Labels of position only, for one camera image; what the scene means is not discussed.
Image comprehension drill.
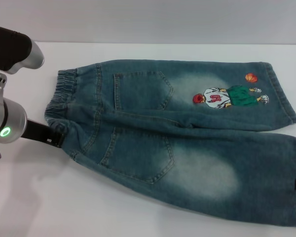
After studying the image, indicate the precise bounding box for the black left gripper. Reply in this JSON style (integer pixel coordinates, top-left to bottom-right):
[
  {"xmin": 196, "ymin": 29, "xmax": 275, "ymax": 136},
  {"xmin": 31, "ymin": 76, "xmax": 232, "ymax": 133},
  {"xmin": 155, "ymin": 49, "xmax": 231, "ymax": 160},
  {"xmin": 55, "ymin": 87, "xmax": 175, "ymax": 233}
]
[{"xmin": 25, "ymin": 118, "xmax": 65, "ymax": 149}]

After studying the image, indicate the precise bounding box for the blue denim shorts cartoon print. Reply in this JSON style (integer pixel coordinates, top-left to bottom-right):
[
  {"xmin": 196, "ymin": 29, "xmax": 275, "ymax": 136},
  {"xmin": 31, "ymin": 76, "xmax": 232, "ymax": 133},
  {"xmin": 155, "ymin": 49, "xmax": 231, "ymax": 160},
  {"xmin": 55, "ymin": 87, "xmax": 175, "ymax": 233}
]
[{"xmin": 44, "ymin": 59, "xmax": 296, "ymax": 228}]

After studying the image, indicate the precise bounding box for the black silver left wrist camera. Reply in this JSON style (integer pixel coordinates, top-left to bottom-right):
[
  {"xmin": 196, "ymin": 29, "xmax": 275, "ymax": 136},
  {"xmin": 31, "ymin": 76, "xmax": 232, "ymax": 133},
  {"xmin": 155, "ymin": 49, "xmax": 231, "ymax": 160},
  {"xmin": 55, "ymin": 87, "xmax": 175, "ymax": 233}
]
[{"xmin": 0, "ymin": 23, "xmax": 45, "ymax": 75}]

